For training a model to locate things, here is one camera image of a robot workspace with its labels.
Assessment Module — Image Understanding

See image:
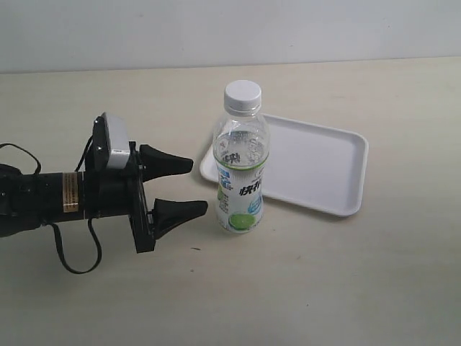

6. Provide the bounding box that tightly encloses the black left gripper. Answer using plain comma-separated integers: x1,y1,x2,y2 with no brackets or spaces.
83,117,208,253

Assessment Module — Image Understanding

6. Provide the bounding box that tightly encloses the clear plastic lime drink bottle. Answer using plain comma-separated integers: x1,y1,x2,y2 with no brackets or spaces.
212,102,271,234

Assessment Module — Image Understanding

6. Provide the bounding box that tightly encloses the white bottle cap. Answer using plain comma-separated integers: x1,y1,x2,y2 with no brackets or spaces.
224,80,262,112

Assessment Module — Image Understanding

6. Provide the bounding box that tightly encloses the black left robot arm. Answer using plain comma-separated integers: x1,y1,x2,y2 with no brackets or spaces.
1,113,208,253

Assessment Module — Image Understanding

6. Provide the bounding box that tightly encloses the white rectangular plastic tray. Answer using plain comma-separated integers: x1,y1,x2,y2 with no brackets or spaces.
199,112,370,218

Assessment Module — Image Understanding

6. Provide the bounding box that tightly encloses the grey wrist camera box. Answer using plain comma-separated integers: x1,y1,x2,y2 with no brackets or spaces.
102,112,130,169

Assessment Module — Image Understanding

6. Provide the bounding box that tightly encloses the black camera cable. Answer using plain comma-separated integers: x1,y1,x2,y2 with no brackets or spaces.
0,129,103,275

